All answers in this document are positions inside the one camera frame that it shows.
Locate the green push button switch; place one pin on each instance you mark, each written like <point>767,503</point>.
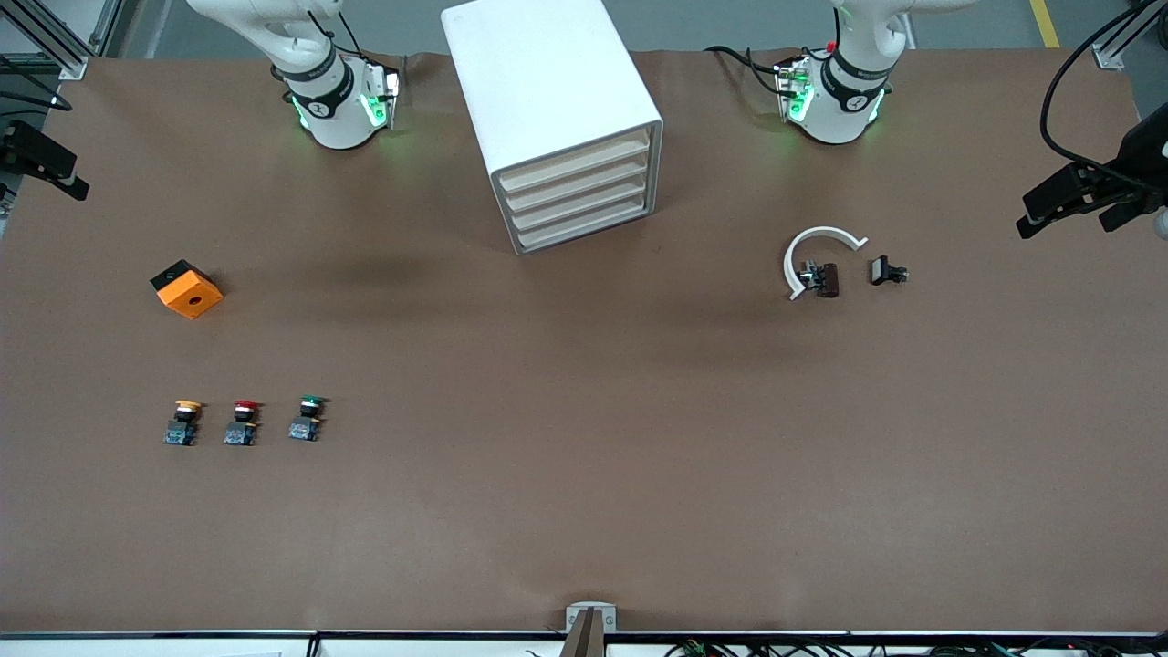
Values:
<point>304,427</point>

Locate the yellow push button switch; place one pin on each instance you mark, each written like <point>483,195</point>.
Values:
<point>181,429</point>

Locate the table edge rail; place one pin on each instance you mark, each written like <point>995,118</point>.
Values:
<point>182,646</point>

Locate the white curved plastic part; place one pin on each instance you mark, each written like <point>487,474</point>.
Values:
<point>821,232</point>

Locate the small black component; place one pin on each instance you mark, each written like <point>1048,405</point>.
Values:
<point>881,270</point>

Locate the grey metal bracket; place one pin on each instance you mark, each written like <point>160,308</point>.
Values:
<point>591,630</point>

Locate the orange box with hole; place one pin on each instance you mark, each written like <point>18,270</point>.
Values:
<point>192,297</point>

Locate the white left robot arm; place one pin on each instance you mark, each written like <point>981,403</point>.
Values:
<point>844,114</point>

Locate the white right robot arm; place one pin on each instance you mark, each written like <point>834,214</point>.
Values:
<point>338,119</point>

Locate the dark brown small component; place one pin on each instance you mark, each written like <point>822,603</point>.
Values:
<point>826,280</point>

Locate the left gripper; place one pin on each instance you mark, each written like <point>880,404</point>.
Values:
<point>1143,157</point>

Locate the red push button switch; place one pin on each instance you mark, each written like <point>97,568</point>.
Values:
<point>240,431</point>

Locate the white drawer cabinet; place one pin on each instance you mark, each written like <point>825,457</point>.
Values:
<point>538,82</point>

